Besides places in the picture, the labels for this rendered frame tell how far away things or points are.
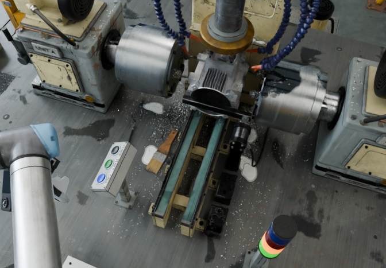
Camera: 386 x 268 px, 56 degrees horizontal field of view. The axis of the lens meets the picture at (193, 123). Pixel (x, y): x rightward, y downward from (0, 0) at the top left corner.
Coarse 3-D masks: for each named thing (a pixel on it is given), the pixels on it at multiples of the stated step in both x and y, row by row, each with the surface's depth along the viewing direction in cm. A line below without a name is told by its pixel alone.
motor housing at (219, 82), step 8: (200, 64) 135; (248, 64) 138; (200, 72) 132; (208, 72) 130; (216, 72) 129; (240, 72) 133; (200, 80) 129; (208, 80) 127; (216, 80) 127; (224, 80) 128; (232, 80) 130; (240, 80) 131; (192, 88) 130; (200, 88) 140; (208, 88) 125; (216, 88) 125; (224, 88) 126; (192, 96) 135; (200, 96) 139; (208, 96) 141; (216, 96) 142; (224, 96) 141; (224, 104) 138; (232, 104) 129; (208, 112) 138; (216, 112) 138
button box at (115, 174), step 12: (120, 144) 115; (108, 156) 115; (120, 156) 111; (132, 156) 115; (108, 168) 110; (120, 168) 110; (96, 180) 110; (108, 180) 107; (120, 180) 110; (96, 192) 110; (108, 192) 106
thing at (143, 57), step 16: (128, 32) 130; (144, 32) 129; (160, 32) 130; (176, 32) 132; (112, 48) 135; (128, 48) 127; (144, 48) 126; (160, 48) 126; (176, 48) 129; (112, 64) 140; (128, 64) 128; (144, 64) 126; (160, 64) 125; (176, 64) 134; (128, 80) 132; (144, 80) 129; (160, 80) 127; (176, 80) 142; (160, 96) 136
